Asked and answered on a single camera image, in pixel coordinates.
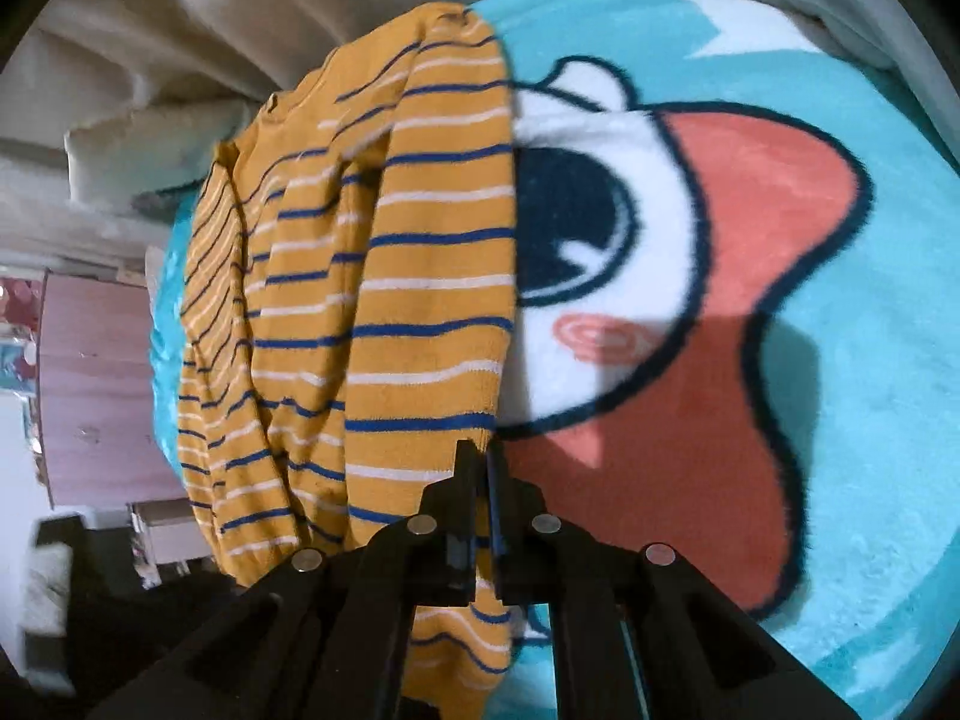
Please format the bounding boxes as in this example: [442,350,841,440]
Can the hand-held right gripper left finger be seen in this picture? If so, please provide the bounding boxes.
[90,439,481,720]

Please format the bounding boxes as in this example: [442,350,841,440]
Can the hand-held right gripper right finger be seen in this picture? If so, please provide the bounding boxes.
[486,442,860,720]

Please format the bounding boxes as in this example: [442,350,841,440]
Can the yellow striped sweater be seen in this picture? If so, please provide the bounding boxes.
[176,4,522,720]

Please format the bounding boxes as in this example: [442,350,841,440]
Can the white drawer unit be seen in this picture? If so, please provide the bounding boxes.
[129,499,212,587]

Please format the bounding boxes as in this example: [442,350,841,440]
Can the turquoise cartoon printed blanket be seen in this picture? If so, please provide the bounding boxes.
[146,0,960,720]

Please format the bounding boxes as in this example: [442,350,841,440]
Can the pink cabinet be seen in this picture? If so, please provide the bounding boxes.
[37,270,188,507]

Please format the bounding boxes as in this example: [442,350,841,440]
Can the cream floral pillow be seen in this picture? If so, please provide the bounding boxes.
[64,94,260,222]

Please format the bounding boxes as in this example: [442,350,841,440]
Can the beige curtain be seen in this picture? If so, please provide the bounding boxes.
[0,0,586,271]

